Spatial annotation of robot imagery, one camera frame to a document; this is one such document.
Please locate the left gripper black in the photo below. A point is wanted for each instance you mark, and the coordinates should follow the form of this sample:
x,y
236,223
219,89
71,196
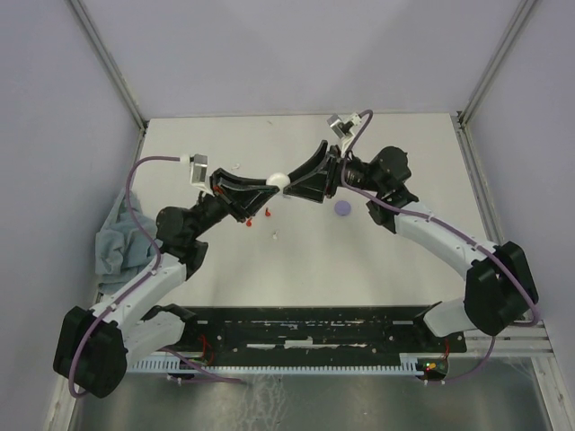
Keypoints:
x,y
241,202

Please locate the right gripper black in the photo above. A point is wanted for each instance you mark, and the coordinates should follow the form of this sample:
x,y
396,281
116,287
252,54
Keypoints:
x,y
316,186

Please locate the white earbud charging case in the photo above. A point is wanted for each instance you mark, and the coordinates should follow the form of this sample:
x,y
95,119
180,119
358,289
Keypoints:
x,y
279,180

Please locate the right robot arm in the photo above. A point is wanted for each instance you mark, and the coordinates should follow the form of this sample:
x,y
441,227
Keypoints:
x,y
498,285

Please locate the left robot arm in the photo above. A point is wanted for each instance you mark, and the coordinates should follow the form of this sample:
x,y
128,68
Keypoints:
x,y
97,345

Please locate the purple round case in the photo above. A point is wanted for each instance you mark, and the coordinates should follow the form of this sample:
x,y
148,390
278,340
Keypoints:
x,y
342,208

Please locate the blue cloth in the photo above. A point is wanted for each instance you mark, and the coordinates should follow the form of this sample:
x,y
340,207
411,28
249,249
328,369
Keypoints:
x,y
121,250

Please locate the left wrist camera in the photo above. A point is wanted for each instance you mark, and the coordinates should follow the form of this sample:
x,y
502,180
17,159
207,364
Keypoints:
x,y
198,167

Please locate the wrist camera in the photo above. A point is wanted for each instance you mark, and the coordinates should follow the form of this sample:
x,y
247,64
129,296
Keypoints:
x,y
198,167
345,129

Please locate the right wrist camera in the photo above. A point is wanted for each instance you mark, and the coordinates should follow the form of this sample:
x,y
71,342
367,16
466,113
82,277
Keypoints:
x,y
345,129

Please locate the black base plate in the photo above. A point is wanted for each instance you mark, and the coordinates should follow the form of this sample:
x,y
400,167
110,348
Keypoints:
x,y
291,336

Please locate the left aluminium frame post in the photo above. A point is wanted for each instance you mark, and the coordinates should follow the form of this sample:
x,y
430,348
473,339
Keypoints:
x,y
89,28

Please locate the aluminium frame post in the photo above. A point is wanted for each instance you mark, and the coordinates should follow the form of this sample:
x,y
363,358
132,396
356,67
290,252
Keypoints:
x,y
517,23
89,28

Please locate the light blue cable duct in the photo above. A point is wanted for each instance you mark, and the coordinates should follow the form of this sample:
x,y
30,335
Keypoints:
x,y
163,363

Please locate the right aluminium frame post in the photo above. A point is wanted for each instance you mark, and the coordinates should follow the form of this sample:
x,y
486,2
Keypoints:
x,y
517,23

